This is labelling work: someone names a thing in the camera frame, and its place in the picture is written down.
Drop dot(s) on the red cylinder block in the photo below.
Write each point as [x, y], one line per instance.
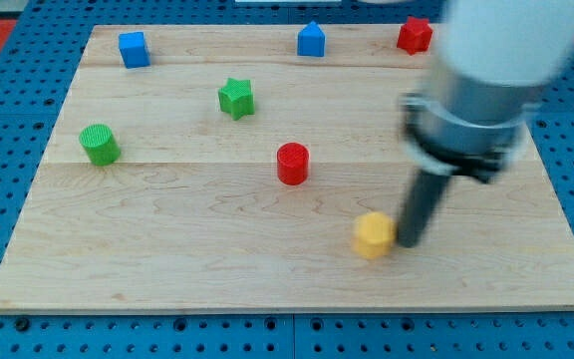
[292, 163]

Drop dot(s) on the yellow hexagon block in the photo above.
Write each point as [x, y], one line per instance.
[373, 235]

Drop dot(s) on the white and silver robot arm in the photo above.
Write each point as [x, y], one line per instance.
[489, 63]

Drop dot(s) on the green star block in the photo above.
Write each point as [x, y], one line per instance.
[236, 98]

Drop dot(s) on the light wooden board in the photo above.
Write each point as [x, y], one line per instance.
[193, 219]

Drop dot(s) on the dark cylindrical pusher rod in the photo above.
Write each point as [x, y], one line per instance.
[422, 199]

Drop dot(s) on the blue house-shaped block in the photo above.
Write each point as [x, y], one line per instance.
[311, 41]

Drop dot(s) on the green cylinder block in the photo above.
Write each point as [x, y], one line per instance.
[99, 144]

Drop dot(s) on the blue cube block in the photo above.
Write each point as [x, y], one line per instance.
[133, 50]

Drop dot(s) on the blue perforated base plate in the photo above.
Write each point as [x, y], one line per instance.
[37, 65]

